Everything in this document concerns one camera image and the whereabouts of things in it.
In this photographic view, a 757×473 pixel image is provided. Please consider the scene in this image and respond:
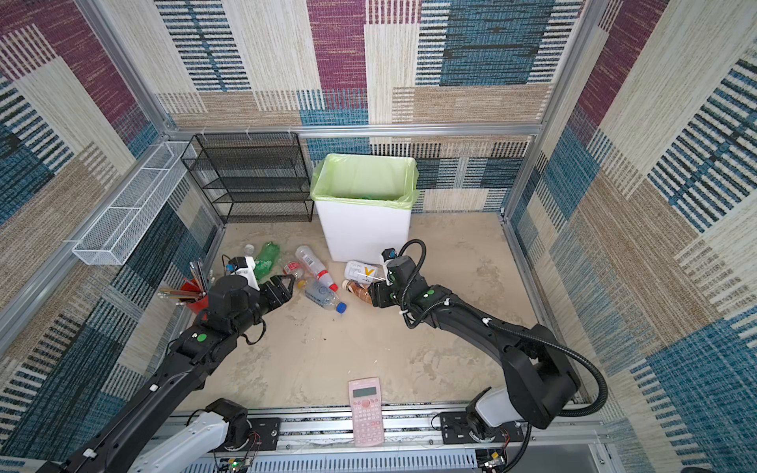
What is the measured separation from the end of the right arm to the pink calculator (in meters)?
0.22

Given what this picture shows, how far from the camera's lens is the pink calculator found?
0.74m

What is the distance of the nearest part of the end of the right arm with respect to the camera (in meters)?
0.76
